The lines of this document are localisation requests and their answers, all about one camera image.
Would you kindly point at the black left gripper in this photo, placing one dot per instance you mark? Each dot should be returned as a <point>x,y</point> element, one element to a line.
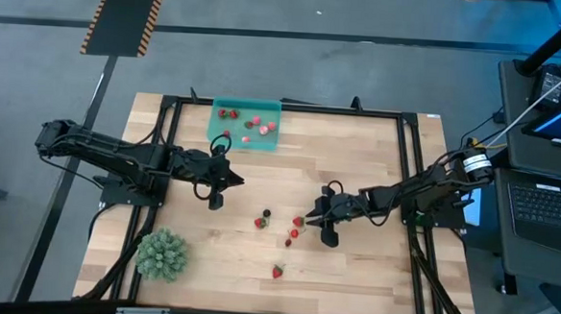
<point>198,164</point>

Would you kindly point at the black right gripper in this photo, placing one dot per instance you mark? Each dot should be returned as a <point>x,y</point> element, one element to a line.
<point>350,206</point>

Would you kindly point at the dark red toy cherry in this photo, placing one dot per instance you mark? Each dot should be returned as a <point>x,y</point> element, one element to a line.
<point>288,242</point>

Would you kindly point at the small pink toy fruit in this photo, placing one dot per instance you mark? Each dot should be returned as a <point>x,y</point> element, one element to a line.
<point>256,120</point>
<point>263,130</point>
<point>271,126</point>
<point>246,139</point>

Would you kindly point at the teal translucent tupperware container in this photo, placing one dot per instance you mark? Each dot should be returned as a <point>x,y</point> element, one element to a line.
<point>262,144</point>

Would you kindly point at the black toy cherry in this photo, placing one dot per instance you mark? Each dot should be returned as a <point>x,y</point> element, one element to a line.
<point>266,213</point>

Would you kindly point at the long-stemmed red toy strawberry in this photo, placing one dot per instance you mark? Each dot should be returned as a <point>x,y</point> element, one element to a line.
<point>249,124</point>

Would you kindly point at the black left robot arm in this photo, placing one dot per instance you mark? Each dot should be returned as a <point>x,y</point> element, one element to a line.
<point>108,148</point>

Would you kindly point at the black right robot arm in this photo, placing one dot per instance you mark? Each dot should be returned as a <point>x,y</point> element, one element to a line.
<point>428,186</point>

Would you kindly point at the green artificial succulent plant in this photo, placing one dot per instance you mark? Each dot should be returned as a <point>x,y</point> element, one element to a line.
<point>161,255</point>

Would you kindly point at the yellow power plug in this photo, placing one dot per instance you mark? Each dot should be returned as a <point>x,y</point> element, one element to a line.
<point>476,143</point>

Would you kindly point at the black hazard-striped floor mat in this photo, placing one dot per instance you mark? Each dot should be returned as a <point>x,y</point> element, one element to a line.
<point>124,14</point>

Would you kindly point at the black desk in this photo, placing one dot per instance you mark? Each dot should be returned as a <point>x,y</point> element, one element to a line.
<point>512,135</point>

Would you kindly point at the black laptop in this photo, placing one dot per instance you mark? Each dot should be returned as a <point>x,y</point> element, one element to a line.
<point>547,209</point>

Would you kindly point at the black power adapter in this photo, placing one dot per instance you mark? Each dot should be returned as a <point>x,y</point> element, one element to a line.
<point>551,87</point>

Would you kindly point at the black diagonal pole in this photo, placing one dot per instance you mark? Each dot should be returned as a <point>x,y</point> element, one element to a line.
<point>556,39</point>

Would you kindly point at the black aluminium table frame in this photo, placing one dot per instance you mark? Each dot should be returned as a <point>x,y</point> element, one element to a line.
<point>312,109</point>

